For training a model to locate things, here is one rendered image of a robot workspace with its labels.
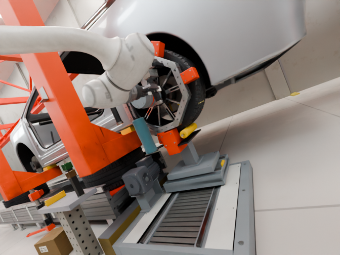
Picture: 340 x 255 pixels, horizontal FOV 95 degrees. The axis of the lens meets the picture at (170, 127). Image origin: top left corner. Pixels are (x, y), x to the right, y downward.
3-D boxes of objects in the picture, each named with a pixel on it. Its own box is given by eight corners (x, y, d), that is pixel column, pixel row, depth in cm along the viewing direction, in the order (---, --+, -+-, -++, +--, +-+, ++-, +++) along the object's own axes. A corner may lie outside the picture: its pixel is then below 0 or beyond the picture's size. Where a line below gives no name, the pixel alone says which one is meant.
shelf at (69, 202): (97, 191, 96) (95, 186, 96) (71, 210, 82) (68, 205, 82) (65, 198, 118) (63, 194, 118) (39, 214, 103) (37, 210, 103)
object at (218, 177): (230, 162, 137) (226, 152, 136) (225, 185, 106) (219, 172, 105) (182, 172, 162) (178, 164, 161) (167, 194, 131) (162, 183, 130)
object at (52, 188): (72, 196, 316) (64, 178, 313) (18, 230, 241) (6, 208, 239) (51, 200, 365) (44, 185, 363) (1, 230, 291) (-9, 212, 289)
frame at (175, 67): (201, 116, 106) (169, 40, 102) (198, 118, 100) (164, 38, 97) (143, 139, 133) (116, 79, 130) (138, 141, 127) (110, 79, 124)
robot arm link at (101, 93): (121, 111, 66) (139, 90, 59) (88, 118, 52) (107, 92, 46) (107, 90, 66) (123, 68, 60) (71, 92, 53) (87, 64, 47)
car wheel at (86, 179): (155, 157, 196) (147, 140, 195) (134, 183, 132) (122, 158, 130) (113, 174, 211) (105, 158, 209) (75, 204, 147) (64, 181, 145)
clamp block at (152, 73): (159, 76, 91) (155, 68, 91) (151, 76, 83) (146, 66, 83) (152, 80, 93) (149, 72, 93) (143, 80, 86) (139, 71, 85)
